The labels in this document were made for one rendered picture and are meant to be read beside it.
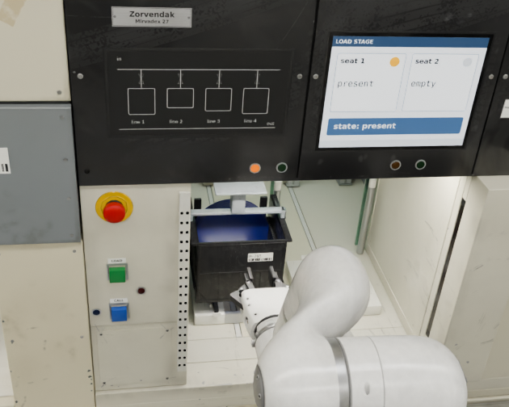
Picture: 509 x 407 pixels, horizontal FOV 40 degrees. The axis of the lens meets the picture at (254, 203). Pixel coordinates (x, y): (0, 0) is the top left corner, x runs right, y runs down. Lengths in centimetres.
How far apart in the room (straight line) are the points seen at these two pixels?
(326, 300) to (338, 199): 152
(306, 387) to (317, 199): 160
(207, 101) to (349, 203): 116
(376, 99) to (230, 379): 73
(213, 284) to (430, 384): 99
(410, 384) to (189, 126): 65
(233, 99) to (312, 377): 62
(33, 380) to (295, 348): 94
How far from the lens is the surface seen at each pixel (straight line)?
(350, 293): 81
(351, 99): 125
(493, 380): 187
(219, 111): 121
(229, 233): 178
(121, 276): 138
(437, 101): 131
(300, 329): 75
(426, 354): 76
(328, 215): 220
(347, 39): 121
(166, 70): 117
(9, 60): 118
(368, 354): 74
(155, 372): 158
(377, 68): 124
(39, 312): 145
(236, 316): 175
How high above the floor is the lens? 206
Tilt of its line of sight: 32 degrees down
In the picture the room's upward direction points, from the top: 5 degrees clockwise
